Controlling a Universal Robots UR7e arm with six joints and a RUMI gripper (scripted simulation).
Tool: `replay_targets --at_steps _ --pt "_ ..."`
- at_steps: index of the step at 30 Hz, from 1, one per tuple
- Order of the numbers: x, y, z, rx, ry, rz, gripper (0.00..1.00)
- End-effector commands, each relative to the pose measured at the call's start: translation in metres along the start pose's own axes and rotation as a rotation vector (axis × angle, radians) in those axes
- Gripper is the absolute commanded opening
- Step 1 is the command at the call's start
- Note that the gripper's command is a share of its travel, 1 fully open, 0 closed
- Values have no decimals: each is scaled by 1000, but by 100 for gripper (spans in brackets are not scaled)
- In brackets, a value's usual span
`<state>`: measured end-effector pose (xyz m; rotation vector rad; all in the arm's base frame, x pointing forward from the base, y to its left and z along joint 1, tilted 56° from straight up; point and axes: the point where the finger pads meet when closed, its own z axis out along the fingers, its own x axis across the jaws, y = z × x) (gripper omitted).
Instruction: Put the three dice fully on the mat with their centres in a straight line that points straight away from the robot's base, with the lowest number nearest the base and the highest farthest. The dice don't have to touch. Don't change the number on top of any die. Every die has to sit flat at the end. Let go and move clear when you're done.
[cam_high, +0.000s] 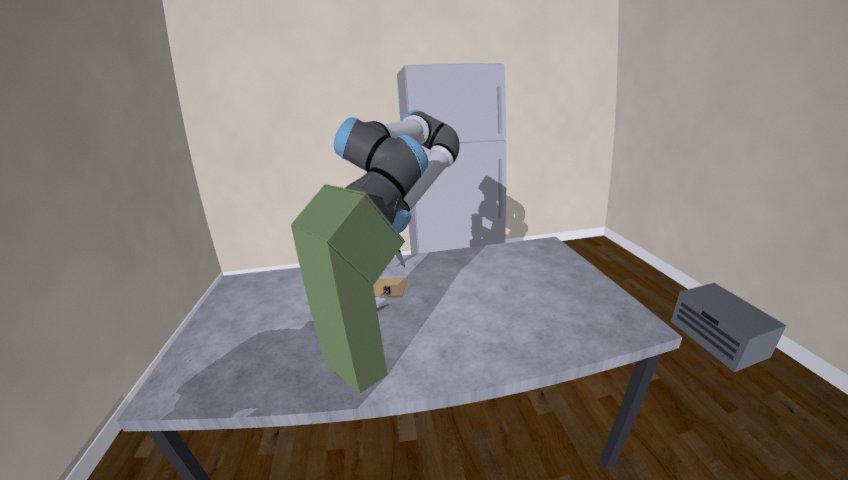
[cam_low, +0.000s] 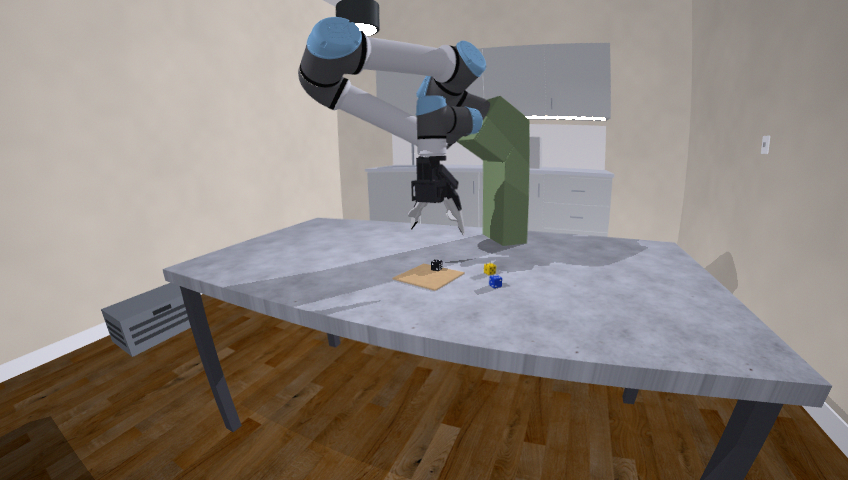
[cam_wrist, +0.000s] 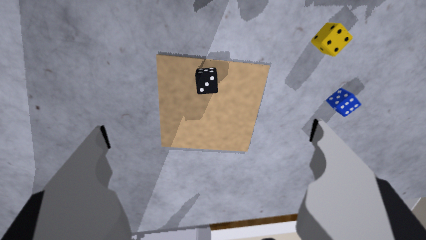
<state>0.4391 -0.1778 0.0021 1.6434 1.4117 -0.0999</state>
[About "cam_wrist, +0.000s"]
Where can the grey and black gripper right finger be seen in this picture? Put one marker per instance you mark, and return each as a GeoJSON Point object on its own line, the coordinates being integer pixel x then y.
{"type": "Point", "coordinates": [347, 201]}

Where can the blue die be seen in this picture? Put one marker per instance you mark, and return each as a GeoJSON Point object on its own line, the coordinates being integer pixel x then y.
{"type": "Point", "coordinates": [343, 102]}

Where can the yellow die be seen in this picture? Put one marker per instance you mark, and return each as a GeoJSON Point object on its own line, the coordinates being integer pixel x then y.
{"type": "Point", "coordinates": [332, 38]}

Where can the black die with white pips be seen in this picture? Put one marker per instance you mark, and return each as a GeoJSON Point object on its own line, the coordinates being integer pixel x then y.
{"type": "Point", "coordinates": [206, 80]}

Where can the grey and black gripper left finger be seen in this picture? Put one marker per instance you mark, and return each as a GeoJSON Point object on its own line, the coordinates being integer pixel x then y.
{"type": "Point", "coordinates": [74, 205]}

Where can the tan flat mat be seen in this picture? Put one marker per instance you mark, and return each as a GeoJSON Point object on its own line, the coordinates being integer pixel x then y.
{"type": "Point", "coordinates": [218, 121]}

